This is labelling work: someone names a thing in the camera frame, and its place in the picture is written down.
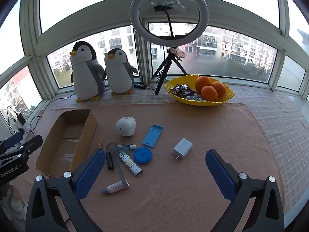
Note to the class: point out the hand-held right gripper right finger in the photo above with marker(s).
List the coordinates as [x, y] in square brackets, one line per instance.
[219, 174]

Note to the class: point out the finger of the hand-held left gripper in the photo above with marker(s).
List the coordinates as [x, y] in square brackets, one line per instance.
[12, 140]
[31, 143]

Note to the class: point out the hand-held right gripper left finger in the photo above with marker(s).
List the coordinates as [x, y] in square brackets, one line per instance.
[90, 171]

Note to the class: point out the small black stick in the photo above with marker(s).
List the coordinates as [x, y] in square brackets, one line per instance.
[109, 160]

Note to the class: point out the pink tube bottle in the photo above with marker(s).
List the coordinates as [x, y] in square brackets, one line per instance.
[113, 187]

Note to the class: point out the cardboard box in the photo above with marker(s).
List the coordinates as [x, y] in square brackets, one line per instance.
[62, 145]

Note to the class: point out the grey spoon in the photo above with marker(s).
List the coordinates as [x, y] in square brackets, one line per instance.
[111, 147]

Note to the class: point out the patterned lighter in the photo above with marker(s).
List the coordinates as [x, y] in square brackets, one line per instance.
[130, 164]

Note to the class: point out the small clear blue bottle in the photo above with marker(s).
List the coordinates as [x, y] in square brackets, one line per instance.
[124, 147]

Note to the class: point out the white charger plug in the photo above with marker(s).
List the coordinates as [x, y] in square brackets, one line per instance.
[182, 148]

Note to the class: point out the blue round tape measure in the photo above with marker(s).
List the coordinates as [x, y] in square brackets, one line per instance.
[142, 156]

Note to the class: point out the white round device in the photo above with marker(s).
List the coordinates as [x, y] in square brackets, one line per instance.
[125, 127]

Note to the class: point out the blue phone stand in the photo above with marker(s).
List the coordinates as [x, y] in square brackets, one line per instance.
[152, 136]

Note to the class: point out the white power strip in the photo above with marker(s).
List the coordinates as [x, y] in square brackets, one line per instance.
[21, 128]

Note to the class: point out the black power adapter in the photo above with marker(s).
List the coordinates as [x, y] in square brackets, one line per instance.
[19, 119]

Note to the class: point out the pink blanket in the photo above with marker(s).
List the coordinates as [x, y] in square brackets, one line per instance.
[181, 193]

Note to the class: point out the yellow leaf-shaped bowl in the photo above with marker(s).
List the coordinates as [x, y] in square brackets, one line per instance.
[217, 102]

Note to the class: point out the checkered cloth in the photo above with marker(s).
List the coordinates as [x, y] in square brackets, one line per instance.
[284, 130]

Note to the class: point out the orange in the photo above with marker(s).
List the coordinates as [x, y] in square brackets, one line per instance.
[219, 88]
[202, 83]
[209, 93]

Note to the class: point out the large penguin plush toy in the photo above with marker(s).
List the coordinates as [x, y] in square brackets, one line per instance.
[84, 77]

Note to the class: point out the pile of wrapped candies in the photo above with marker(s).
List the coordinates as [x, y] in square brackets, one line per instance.
[183, 90]

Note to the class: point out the small penguin plush toy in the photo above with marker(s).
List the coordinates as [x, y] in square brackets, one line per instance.
[119, 75]

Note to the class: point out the black tripod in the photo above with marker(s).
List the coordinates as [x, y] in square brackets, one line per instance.
[159, 87]

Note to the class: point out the black phone holder clamp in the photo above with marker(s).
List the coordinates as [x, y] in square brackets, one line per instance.
[161, 7]

